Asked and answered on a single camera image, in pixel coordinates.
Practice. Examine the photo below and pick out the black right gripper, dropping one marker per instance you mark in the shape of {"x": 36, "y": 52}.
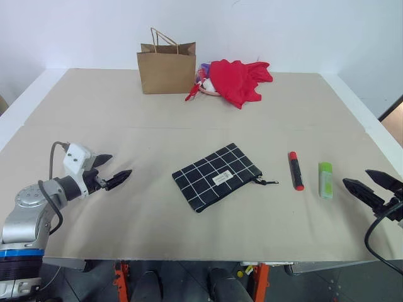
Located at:
{"x": 393, "y": 209}

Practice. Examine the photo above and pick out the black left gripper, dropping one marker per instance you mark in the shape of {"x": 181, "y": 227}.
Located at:
{"x": 94, "y": 181}

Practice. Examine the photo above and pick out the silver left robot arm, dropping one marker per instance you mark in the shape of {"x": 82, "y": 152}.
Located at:
{"x": 28, "y": 201}

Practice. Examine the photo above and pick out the black checked pencil pouch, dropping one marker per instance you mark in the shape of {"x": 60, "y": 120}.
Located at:
{"x": 207, "y": 176}

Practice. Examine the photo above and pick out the green eraser stick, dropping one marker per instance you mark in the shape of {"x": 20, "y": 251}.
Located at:
{"x": 325, "y": 182}

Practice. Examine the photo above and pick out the beige paper table cover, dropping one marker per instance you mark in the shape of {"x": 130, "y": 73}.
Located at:
{"x": 94, "y": 104}
{"x": 157, "y": 229}

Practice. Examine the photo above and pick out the red marker pen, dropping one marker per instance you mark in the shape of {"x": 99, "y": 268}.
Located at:
{"x": 296, "y": 171}

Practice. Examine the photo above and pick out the red ribbon clip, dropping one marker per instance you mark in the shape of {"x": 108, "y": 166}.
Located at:
{"x": 192, "y": 93}

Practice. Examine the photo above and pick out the orange stand leg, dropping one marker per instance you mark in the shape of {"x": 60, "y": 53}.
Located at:
{"x": 121, "y": 280}
{"x": 261, "y": 281}

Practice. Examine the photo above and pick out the pink basket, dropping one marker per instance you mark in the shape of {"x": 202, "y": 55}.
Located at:
{"x": 208, "y": 91}

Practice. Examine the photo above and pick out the dark rounded shape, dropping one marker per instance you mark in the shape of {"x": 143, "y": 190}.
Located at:
{"x": 226, "y": 287}
{"x": 146, "y": 287}

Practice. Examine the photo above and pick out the brown wooden object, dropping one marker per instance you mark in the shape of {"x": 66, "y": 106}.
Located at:
{"x": 2, "y": 105}

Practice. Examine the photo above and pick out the purple plastic cup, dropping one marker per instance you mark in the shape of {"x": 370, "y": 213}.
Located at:
{"x": 204, "y": 67}

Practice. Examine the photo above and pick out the red cloth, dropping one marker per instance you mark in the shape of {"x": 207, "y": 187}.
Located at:
{"x": 233, "y": 81}

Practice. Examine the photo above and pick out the yellow tag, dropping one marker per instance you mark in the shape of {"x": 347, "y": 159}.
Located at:
{"x": 240, "y": 273}

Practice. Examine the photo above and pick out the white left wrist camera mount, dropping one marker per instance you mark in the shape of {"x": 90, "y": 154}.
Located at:
{"x": 75, "y": 161}

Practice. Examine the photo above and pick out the brown board with dark frame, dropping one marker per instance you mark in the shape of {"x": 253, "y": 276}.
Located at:
{"x": 395, "y": 126}

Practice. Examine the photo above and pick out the grey metal table bracket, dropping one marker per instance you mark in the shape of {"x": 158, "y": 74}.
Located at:
{"x": 327, "y": 266}
{"x": 66, "y": 263}

